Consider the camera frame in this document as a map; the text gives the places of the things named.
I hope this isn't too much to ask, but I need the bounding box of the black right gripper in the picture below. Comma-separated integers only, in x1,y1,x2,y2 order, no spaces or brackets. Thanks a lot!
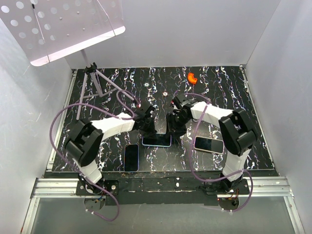
165,113,191,139

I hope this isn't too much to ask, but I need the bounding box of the blue phone case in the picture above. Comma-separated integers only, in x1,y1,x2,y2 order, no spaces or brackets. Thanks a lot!
141,134,173,148

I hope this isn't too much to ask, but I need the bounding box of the lilac phone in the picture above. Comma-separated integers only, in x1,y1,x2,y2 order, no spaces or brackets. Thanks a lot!
143,134,171,146

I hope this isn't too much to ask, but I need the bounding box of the purple edged black phone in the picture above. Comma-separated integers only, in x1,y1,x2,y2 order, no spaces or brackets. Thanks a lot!
124,144,139,172

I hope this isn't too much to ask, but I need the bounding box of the pink phone case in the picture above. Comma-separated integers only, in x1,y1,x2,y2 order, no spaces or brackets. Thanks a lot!
194,136,225,155

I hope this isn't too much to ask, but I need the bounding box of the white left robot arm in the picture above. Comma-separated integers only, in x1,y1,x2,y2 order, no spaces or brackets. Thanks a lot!
64,105,156,195

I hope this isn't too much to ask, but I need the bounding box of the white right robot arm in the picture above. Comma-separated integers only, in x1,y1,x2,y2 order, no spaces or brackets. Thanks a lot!
166,93,258,194

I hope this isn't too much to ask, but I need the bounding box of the orange curved plastic part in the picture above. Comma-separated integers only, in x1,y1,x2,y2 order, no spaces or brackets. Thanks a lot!
187,72,198,85

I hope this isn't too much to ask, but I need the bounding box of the perforated music stand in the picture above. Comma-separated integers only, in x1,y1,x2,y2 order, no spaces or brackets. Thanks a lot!
0,0,125,125

